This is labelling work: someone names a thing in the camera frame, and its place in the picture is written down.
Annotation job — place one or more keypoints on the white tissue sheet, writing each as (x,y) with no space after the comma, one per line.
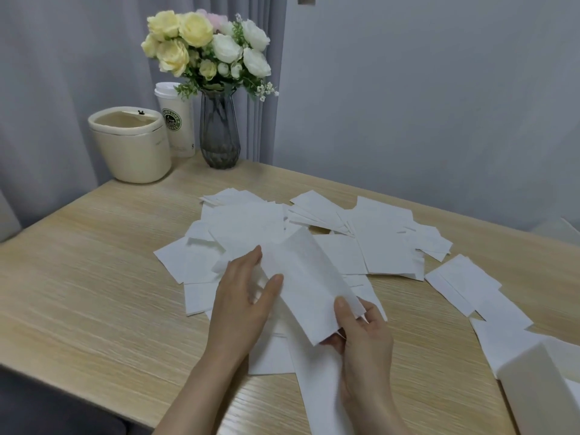
(308,285)

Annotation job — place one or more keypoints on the grey curtain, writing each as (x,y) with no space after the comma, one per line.
(68,86)

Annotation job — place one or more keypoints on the person's left forearm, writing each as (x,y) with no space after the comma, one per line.
(199,398)

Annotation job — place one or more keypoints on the white tissue pack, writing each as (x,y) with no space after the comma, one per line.
(541,389)

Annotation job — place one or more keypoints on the person's right hand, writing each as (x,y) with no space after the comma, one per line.
(369,357)

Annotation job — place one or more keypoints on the person's left hand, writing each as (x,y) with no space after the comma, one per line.
(231,308)

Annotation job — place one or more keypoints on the white paper cup green logo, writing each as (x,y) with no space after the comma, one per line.
(179,126)

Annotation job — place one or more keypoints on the person's left thumb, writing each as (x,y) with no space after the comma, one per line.
(268,290)

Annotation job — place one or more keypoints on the dark grey seat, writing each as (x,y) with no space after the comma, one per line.
(50,403)

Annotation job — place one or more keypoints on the grey glass vase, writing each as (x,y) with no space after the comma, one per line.
(220,131)

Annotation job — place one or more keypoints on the cream desktop trash bin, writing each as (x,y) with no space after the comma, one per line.
(131,147)

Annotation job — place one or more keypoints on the white chair backrest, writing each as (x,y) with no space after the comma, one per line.
(557,231)

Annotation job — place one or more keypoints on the person's right forearm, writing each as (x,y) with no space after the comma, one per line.
(378,419)

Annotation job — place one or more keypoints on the person's right thumb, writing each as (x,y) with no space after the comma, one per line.
(344,314)

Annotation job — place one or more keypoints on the yellow and white flower bouquet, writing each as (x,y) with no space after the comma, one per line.
(204,45)

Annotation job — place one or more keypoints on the pile of white tissues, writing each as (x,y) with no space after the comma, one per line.
(385,240)

